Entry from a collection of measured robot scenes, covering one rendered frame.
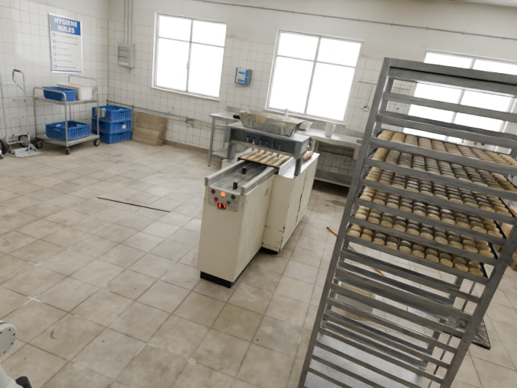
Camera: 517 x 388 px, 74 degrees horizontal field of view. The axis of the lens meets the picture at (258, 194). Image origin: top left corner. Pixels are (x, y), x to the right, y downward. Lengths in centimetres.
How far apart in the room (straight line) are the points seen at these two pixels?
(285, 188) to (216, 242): 83
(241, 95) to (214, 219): 399
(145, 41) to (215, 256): 522
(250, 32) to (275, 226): 394
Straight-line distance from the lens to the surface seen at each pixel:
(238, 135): 324
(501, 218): 159
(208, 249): 278
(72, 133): 624
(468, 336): 177
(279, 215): 320
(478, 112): 150
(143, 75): 727
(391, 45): 601
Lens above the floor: 171
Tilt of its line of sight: 20 degrees down
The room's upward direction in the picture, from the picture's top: 9 degrees clockwise
